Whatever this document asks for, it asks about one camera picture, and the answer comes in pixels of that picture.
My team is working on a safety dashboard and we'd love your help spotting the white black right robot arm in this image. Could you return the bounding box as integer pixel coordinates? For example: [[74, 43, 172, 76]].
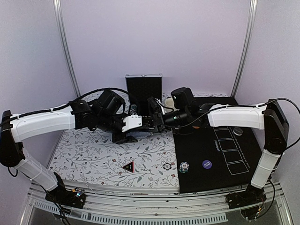
[[147, 87, 289, 204]]

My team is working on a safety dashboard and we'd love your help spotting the black poker mat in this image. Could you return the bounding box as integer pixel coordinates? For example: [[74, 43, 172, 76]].
[[166, 96, 270, 195]]

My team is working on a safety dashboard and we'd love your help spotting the red triangular all-in marker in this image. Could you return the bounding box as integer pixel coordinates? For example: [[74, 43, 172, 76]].
[[122, 161, 135, 173]]

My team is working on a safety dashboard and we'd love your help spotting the white ceramic cup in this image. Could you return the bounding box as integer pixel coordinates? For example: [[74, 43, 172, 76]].
[[165, 97, 175, 109]]

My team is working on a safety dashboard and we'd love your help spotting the aluminium poker chip case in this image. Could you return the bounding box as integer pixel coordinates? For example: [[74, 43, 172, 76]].
[[125, 74, 163, 116]]

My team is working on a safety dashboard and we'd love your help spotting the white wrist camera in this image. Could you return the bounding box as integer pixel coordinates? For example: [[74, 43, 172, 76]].
[[121, 115, 142, 133], [155, 98, 165, 115]]

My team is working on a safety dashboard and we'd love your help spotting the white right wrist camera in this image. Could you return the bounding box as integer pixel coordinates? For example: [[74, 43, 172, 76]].
[[155, 98, 165, 115]]

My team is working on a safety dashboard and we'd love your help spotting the aluminium frame post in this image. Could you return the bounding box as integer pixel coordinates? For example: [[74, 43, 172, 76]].
[[53, 0, 81, 97], [230, 0, 258, 98]]

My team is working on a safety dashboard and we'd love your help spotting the clear dealer button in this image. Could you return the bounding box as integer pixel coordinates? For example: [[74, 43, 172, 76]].
[[233, 127, 243, 136]]

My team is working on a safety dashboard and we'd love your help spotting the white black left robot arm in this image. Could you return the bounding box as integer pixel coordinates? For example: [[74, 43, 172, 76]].
[[0, 88, 154, 203]]

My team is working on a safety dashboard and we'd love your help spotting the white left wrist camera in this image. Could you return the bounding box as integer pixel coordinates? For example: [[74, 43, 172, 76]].
[[121, 115, 142, 133]]

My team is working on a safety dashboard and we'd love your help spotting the right aluminium frame post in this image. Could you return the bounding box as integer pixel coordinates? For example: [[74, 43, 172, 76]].
[[230, 0, 258, 98]]

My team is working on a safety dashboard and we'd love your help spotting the left aluminium frame post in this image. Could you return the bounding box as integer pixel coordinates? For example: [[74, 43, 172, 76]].
[[53, 0, 81, 97]]

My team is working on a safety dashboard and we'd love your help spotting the purple small blind button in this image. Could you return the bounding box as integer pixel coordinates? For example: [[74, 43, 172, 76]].
[[202, 160, 212, 169]]

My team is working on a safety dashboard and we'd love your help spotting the floral table cloth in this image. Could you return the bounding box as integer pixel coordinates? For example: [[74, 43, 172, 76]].
[[48, 128, 179, 189]]

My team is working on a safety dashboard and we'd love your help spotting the blue green moved chip stack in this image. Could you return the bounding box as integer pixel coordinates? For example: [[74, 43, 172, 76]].
[[179, 162, 189, 173]]

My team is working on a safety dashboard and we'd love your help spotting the single blue ten chip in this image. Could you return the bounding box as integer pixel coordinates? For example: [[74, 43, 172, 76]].
[[163, 163, 172, 170]]

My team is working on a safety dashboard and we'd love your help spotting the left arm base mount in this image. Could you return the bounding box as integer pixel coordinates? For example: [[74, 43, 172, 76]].
[[45, 172, 86, 209]]

